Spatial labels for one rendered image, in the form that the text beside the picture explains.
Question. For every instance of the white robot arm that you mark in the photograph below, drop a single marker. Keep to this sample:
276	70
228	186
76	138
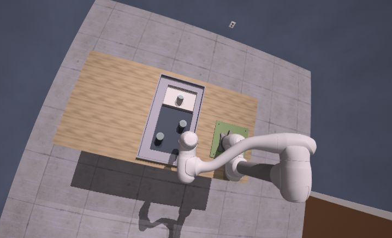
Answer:
292	178

